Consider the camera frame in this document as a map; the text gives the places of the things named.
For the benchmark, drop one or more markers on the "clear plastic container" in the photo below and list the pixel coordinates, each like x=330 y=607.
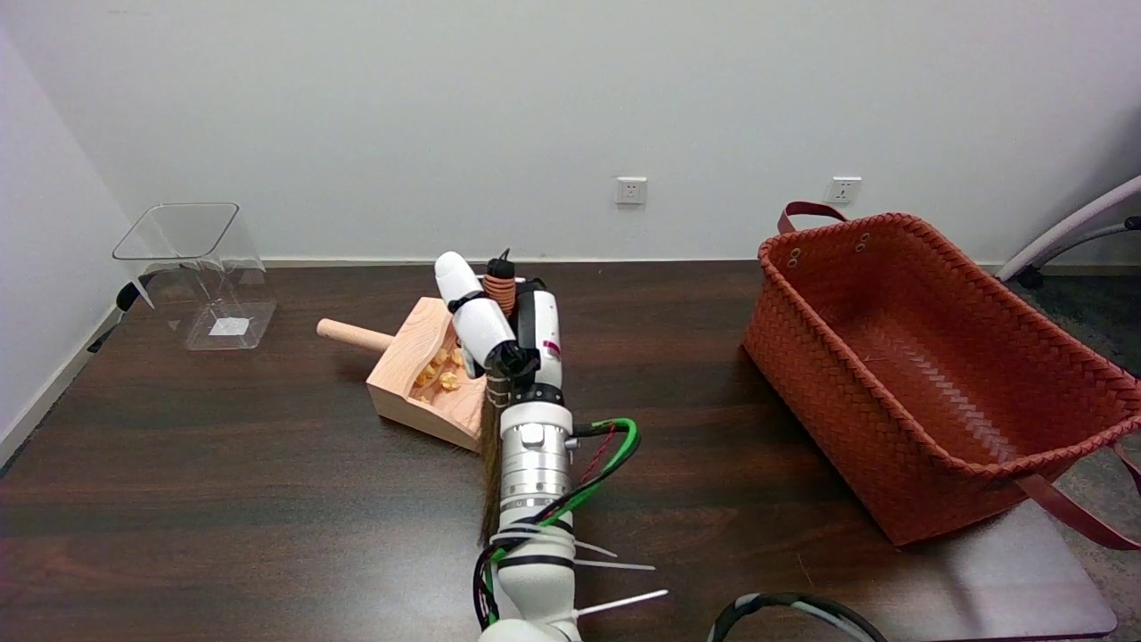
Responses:
x=227 y=328

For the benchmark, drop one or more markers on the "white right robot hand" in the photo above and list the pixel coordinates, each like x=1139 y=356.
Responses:
x=539 y=339

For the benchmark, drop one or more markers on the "brown bristle hand broom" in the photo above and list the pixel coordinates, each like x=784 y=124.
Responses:
x=491 y=473

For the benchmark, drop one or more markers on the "red woven basket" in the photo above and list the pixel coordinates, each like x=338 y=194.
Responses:
x=936 y=374

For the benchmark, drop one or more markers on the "wooden dustpan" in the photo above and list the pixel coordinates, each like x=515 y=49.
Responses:
x=401 y=357

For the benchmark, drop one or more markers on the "grey office chair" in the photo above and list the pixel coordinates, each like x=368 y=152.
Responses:
x=1070 y=227

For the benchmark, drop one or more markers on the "white wall socket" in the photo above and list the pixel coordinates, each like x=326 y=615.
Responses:
x=845 y=190
x=631 y=190

